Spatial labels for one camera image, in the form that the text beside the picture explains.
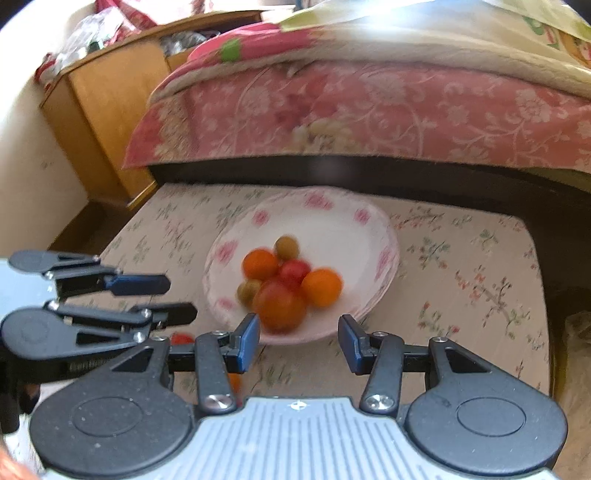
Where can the red cherry tomato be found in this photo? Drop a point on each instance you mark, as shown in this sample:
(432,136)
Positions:
(295,272)
(182,339)

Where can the large orange-red tomato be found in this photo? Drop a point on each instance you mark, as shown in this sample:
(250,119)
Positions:
(279,304)

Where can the wooden cabinet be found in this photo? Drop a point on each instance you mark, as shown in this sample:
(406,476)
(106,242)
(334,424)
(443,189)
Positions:
(106,110)

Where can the large mandarin orange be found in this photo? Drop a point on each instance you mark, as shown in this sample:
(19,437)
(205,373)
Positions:
(234,383)

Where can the red printed bag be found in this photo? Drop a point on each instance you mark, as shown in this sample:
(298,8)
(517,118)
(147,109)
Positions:
(124,9)

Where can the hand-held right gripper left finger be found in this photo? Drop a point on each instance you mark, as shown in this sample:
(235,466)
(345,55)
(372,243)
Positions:
(249,341)

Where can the tan longan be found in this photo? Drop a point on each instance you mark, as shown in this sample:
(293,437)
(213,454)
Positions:
(286,247)
(248,290)

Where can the bed with floral blanket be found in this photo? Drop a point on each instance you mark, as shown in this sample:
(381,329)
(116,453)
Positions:
(415,120)

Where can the floral beige tablecloth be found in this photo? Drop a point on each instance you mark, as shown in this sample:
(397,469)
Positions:
(461,286)

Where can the green yellow printed blanket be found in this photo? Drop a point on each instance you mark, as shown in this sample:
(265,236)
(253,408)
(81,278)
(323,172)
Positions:
(508,46)

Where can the crumpled clear plastic bag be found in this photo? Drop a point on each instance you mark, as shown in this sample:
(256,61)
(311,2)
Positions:
(83,39)

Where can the grey cloth bundle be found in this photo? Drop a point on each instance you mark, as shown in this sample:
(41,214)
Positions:
(184,42)

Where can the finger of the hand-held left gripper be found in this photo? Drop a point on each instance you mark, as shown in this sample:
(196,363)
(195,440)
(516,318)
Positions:
(138,285)
(175,314)

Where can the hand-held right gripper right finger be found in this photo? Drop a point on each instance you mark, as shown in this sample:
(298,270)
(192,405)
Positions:
(348,344)

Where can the white plate pink floral rim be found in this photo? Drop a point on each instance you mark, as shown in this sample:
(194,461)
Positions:
(341,240)

